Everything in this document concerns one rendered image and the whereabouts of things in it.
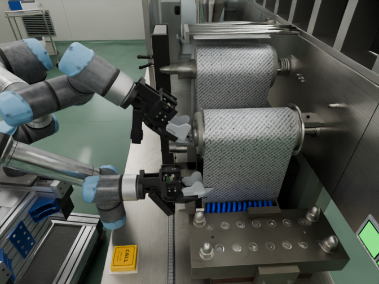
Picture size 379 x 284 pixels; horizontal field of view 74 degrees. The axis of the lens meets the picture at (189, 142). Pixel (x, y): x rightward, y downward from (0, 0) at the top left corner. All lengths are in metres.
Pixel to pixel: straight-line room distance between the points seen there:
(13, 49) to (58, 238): 1.22
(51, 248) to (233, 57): 1.53
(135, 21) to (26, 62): 5.31
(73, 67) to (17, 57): 0.44
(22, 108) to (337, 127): 0.72
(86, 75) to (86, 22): 5.88
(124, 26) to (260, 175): 5.78
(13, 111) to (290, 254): 0.73
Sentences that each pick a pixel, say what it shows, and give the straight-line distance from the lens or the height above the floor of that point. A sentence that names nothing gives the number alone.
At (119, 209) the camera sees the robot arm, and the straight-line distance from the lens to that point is 0.79.
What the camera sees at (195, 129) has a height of 1.28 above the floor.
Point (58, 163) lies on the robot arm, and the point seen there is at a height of 1.15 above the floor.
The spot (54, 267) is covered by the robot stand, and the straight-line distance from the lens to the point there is 1.78.
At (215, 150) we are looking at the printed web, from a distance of 0.65.
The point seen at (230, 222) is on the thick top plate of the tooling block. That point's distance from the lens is 0.76.
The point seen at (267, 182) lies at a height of 1.11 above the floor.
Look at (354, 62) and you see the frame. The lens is 0.68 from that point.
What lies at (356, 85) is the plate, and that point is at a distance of 0.66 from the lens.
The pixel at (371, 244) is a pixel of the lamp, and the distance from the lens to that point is 0.66.
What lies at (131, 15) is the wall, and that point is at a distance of 6.23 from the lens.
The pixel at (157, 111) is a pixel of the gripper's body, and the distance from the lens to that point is 0.61.
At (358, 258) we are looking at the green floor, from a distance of 2.19.
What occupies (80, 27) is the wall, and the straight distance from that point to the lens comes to 6.54.
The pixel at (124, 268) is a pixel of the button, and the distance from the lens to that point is 0.83.
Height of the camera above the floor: 1.65
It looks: 37 degrees down
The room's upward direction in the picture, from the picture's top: straight up
